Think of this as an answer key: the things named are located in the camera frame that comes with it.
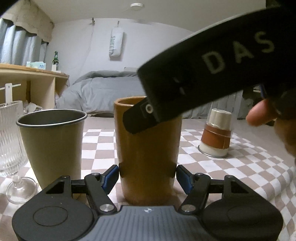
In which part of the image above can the orange bamboo cup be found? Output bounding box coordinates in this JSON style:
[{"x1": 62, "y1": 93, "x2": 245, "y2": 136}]
[{"x1": 114, "y1": 96, "x2": 182, "y2": 206}]

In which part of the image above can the brown and cream paper cup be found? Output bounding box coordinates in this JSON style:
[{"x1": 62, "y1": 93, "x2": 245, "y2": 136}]
[{"x1": 198, "y1": 108, "x2": 232, "y2": 158}]

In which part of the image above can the olive metal cup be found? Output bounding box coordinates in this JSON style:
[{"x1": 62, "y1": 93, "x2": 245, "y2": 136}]
[{"x1": 16, "y1": 109, "x2": 87, "y2": 189}]

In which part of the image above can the person's right hand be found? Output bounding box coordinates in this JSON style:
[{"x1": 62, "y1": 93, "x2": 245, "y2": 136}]
[{"x1": 246, "y1": 99, "x2": 295, "y2": 161}]

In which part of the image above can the grey duvet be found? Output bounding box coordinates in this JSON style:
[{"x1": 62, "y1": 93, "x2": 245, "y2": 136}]
[{"x1": 55, "y1": 70, "x2": 253, "y2": 119}]

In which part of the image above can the white hanging sweet bag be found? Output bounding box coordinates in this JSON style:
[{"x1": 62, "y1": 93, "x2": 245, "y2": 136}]
[{"x1": 108, "y1": 21, "x2": 124, "y2": 58}]

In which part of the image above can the checkered brown white cloth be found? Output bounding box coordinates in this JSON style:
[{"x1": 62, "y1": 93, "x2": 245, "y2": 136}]
[{"x1": 0, "y1": 128, "x2": 296, "y2": 241}]

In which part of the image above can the ribbed clear wine glass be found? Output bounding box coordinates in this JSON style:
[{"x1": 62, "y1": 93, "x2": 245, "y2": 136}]
[{"x1": 1, "y1": 101, "x2": 37, "y2": 204}]

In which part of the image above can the green glass bottle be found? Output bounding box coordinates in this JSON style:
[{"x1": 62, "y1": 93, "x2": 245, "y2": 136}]
[{"x1": 52, "y1": 51, "x2": 59, "y2": 71}]

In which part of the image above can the crumpled cloth in shelf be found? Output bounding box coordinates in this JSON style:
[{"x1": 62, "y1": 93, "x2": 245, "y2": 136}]
[{"x1": 23, "y1": 102, "x2": 43, "y2": 114}]

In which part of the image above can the wooden low shelf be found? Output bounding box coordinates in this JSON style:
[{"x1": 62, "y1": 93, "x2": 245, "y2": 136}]
[{"x1": 1, "y1": 63, "x2": 69, "y2": 109}]

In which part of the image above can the ceiling smoke detector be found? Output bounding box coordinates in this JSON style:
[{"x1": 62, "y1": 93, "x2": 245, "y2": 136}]
[{"x1": 130, "y1": 3, "x2": 144, "y2": 11}]

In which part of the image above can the tissue pack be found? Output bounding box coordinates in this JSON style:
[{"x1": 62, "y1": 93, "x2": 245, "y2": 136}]
[{"x1": 26, "y1": 61, "x2": 46, "y2": 70}]

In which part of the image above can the white wooden stand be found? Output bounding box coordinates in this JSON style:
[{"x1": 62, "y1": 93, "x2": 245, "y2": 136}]
[{"x1": 0, "y1": 83, "x2": 21, "y2": 103}]

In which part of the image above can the grey curtain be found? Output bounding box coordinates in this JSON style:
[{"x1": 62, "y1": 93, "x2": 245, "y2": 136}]
[{"x1": 0, "y1": 18, "x2": 48, "y2": 66}]

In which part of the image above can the beige patterned valance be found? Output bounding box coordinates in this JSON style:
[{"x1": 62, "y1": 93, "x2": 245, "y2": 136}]
[{"x1": 1, "y1": 1, "x2": 55, "y2": 43}]

